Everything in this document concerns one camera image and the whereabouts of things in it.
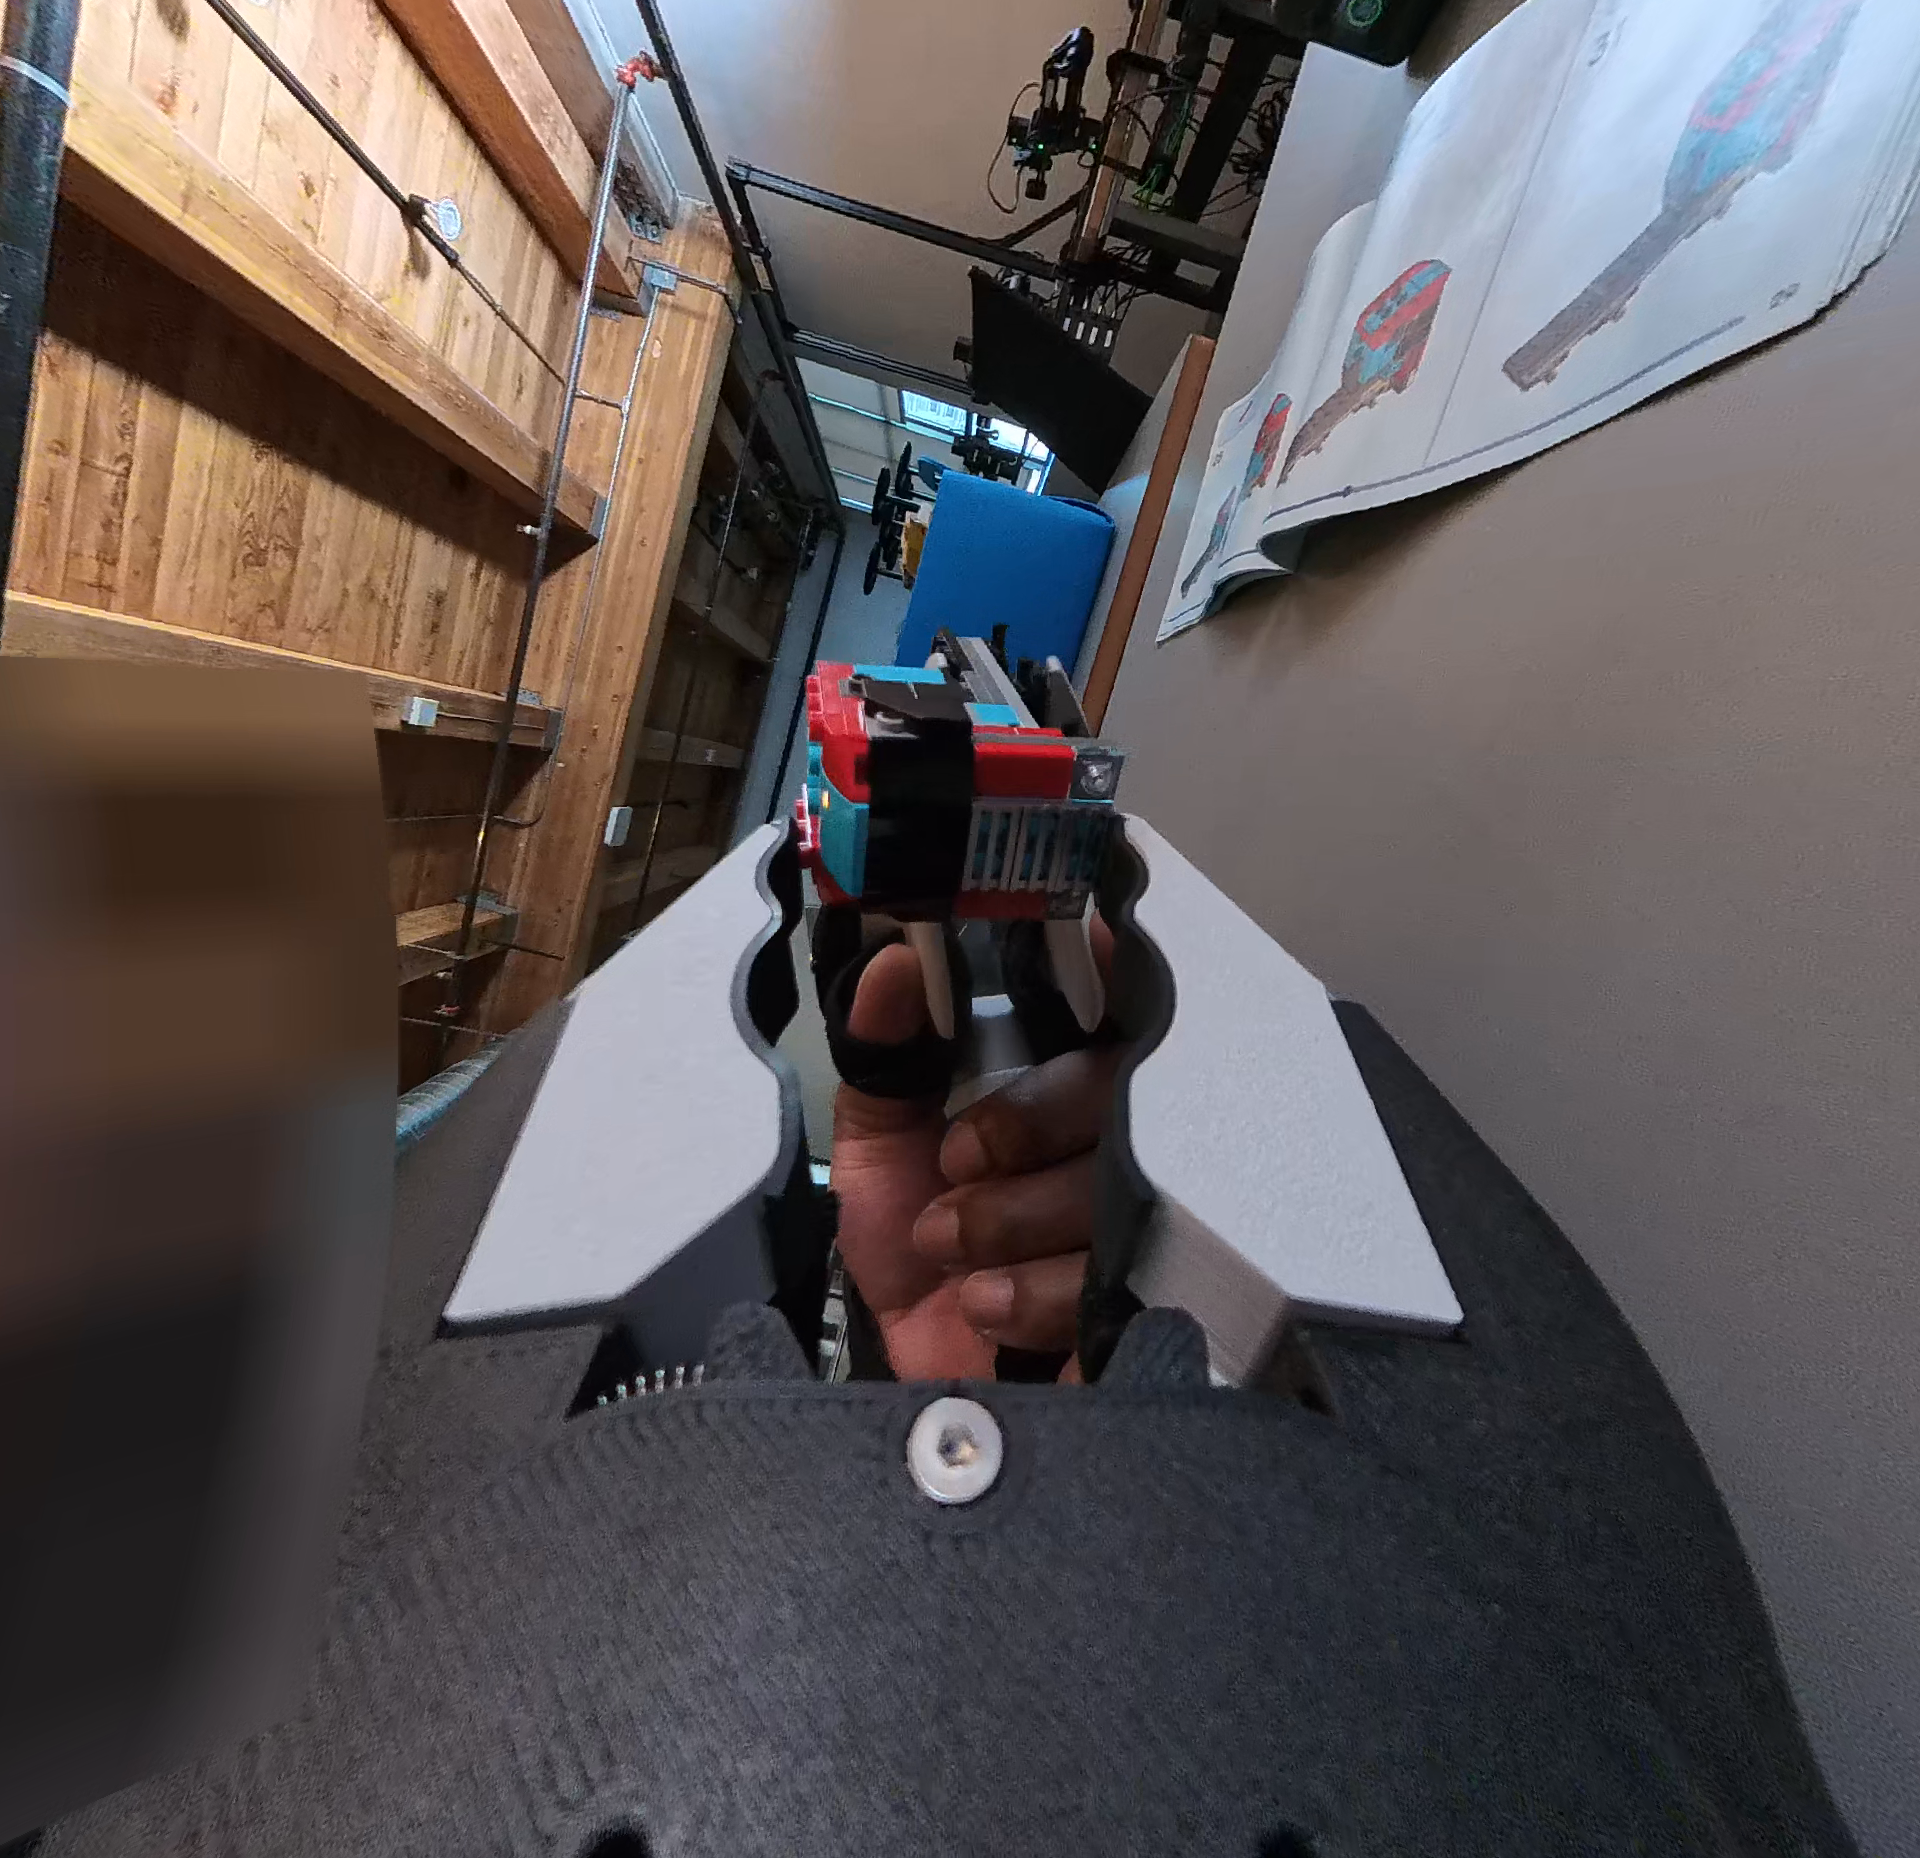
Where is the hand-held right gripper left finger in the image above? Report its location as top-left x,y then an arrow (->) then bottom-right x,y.
443,822 -> 839,1382

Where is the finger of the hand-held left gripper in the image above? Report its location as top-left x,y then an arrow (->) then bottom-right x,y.
1043,920 -> 1114,1037
905,920 -> 965,1045

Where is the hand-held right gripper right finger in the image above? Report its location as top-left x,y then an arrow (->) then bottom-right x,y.
1073,815 -> 1467,1396

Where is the toy brick truck model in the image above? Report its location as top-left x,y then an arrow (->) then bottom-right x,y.
798,626 -> 1131,928

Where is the grey desk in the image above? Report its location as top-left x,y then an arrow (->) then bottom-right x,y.
1116,0 -> 1920,1858

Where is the person's left hand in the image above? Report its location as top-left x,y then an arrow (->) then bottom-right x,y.
830,914 -> 1122,1388

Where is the blue padded panel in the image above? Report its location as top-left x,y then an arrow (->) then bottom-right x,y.
897,462 -> 1114,691

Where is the black stool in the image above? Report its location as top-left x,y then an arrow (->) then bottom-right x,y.
866,449 -> 925,593

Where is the wood-edged white table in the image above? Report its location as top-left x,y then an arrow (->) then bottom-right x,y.
1080,332 -> 1220,734

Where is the computer monitor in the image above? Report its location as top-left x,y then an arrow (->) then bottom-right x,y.
967,266 -> 1159,497

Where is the silver ceiling pipe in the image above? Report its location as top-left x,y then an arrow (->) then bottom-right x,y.
457,65 -> 661,975

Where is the long metal pipe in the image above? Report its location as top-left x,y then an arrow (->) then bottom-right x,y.
614,0 -> 843,517

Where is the open instruction booklet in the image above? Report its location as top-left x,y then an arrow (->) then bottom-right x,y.
1159,0 -> 1900,646

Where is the thick black pole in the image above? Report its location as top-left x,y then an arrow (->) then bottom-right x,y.
0,0 -> 88,546

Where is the silver ventilation duct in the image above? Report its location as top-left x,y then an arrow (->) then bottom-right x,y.
396,1034 -> 520,1139

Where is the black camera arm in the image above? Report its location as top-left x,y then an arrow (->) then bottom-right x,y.
986,30 -> 1120,218

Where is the black table frame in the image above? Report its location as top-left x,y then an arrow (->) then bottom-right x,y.
1058,0 -> 1306,314

